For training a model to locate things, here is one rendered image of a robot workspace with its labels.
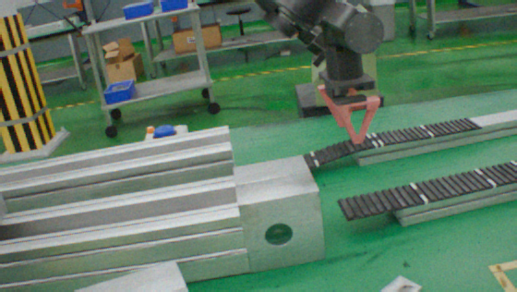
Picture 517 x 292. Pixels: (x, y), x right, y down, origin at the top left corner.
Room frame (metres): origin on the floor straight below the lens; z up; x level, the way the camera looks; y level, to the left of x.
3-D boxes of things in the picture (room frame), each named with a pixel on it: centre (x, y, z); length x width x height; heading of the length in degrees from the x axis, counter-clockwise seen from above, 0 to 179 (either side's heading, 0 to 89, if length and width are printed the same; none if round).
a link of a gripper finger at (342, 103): (0.65, -0.16, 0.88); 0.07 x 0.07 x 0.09; 3
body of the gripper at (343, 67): (0.68, -0.15, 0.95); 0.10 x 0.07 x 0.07; 3
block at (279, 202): (0.50, -0.01, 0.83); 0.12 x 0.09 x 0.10; 2
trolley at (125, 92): (3.67, 0.78, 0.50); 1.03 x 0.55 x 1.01; 99
